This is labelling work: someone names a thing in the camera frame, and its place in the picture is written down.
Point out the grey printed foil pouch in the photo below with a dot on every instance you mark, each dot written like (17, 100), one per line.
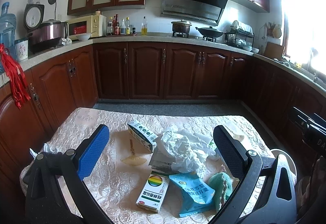
(161, 162)

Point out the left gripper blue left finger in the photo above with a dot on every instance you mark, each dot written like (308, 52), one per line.
(90, 149)

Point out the dish drying rack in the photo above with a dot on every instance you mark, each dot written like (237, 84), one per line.
(239, 34)

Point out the black wok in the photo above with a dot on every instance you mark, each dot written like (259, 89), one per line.
(210, 32)

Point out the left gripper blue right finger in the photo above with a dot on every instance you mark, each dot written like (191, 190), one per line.
(232, 152)

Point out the brown clay pot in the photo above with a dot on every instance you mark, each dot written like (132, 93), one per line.
(181, 27)

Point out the white green striped carton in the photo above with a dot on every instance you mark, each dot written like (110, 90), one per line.
(143, 135)

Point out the rainbow medicine box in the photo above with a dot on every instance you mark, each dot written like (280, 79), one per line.
(153, 193)

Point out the silver rice cooker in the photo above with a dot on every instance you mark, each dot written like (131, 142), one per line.
(49, 34)

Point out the white floral cup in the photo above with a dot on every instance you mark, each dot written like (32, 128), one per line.
(21, 47)

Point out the red sauce bottle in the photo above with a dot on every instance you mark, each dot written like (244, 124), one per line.
(116, 25)

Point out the white bowl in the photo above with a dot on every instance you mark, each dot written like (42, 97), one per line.
(83, 37)

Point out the wooden cutting board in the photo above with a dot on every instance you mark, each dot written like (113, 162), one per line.
(273, 50)

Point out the blue water jug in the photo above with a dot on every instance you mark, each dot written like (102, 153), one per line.
(8, 27)

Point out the cream microwave oven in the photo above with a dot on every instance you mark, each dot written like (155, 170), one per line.
(96, 25)

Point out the yellow oil bottle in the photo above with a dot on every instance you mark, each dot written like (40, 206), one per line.
(144, 26)

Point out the blue snack bag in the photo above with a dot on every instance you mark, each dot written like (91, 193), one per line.
(197, 196)

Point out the white plastic bag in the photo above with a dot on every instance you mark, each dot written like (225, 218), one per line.
(190, 150)

